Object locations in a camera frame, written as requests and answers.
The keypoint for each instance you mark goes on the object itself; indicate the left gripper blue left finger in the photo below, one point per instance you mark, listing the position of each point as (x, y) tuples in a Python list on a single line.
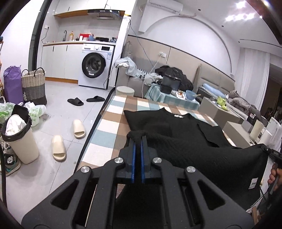
[(133, 144)]

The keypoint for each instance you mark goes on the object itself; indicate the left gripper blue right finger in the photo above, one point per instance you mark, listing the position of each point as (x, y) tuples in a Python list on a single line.
[(142, 159)]

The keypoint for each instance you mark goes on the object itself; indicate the black knit sweater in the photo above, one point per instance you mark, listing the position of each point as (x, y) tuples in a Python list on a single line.
[(186, 141)]

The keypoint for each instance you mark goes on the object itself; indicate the light blue clothes pile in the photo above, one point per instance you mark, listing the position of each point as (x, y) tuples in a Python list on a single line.
[(131, 67)]

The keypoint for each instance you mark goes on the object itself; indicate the person's right hand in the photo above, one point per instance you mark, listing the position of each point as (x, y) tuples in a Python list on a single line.
[(275, 173)]

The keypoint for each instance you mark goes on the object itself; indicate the checkered tablecloth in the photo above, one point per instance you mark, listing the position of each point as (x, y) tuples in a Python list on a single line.
[(110, 134)]

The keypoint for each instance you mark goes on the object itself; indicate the low beige cabinet step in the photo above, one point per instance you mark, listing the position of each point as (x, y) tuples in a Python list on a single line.
[(239, 136)]

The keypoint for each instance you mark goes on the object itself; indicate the cream slipper far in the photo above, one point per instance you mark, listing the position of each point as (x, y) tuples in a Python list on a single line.
[(79, 129)]

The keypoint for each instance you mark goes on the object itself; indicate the cream slipper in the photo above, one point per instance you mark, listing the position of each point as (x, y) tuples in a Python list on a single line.
[(79, 129), (58, 148)]

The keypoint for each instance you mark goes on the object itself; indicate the beige cabinet block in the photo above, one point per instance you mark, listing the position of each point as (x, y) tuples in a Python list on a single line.
[(220, 116)]

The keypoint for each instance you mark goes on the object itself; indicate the white round stool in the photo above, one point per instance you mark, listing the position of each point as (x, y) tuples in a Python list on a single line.
[(124, 90)]

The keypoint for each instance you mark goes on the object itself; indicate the green checkered side table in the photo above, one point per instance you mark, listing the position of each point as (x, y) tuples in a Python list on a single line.
[(154, 94)]

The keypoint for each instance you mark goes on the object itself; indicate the black slipper right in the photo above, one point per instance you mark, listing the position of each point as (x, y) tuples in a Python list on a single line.
[(96, 99)]

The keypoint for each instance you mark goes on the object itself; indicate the grey blanket pile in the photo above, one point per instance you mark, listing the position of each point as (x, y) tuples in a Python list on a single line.
[(240, 103)]

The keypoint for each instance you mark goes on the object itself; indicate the cream slipper near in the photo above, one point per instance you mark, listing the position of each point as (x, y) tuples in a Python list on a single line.
[(58, 148)]

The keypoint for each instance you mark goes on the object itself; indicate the black storage bin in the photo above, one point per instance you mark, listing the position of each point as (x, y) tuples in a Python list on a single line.
[(169, 83)]

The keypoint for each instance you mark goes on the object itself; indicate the blue plastic bowl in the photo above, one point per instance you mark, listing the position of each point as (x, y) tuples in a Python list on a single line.
[(190, 95)]

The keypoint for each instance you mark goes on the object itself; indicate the green plush toy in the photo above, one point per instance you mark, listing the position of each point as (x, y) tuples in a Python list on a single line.
[(221, 102)]

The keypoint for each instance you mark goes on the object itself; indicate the black jacket pile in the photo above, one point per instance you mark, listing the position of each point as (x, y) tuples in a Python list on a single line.
[(185, 83)]

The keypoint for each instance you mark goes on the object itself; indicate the blue pillow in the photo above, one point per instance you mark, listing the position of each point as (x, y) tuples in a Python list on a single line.
[(213, 90)]

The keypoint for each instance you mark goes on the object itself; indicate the grey sofa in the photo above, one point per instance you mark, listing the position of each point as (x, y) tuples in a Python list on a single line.
[(123, 79)]

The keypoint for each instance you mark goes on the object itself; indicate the white washing machine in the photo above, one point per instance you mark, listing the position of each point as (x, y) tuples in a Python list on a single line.
[(95, 65)]

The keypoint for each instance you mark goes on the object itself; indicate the green white plastic bag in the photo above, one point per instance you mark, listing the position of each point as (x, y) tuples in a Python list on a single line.
[(35, 112)]

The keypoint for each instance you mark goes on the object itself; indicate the beige trash bin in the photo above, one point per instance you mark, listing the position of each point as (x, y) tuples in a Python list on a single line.
[(18, 134)]

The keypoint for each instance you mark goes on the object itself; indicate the sneaker on floor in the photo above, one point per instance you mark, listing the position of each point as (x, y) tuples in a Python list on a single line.
[(11, 160)]

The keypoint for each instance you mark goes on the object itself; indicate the woven laundry basket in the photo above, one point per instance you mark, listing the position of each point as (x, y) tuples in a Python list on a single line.
[(33, 86)]

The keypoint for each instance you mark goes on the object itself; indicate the purple bag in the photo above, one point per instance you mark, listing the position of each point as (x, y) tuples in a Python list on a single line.
[(13, 85)]

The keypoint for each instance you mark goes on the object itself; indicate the range hood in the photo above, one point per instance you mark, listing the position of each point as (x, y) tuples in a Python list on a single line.
[(106, 14)]

